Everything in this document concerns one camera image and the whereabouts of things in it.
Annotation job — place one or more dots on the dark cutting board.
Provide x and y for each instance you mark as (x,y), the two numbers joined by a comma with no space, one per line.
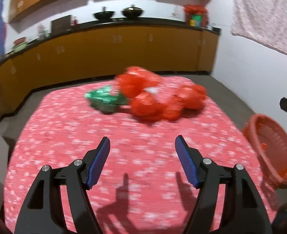
(61,25)

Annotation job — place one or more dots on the red floral tablecloth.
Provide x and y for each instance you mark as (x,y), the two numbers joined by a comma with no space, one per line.
(142,187)

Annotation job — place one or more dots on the clear jar on counter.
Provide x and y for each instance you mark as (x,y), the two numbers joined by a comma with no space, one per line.
(42,32)

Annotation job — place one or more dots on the black wok with lid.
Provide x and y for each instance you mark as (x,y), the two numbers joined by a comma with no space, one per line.
(132,12)

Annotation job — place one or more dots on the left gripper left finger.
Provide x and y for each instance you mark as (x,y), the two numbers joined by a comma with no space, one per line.
(42,210)

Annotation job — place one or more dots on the red plastic basket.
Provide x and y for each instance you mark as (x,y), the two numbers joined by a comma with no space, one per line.
(269,141)

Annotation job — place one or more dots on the orange plastic bag top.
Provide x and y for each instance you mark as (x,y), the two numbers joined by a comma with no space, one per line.
(135,84)

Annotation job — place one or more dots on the green plastic bag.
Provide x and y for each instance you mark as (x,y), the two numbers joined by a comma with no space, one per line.
(107,99)

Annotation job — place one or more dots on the red bottle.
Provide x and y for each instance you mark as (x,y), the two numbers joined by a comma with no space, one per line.
(74,21)

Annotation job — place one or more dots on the lower kitchen cabinets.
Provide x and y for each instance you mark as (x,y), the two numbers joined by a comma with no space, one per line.
(102,50)

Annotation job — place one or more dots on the stacked bowls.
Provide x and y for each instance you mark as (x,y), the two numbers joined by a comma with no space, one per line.
(19,44)

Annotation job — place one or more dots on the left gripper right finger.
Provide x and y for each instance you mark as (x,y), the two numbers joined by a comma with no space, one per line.
(228,200)

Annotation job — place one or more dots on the black wok left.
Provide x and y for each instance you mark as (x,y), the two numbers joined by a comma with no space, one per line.
(104,14)

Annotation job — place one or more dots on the orange plastic bag right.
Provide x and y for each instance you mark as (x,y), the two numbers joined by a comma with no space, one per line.
(186,97)

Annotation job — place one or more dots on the red bag with groceries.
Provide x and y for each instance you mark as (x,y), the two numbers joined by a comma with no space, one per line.
(196,15)

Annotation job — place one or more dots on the pink floral hanging cloth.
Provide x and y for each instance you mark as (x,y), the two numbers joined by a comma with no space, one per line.
(262,21)

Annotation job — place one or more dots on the orange plastic bag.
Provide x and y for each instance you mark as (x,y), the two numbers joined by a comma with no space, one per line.
(135,84)
(186,97)

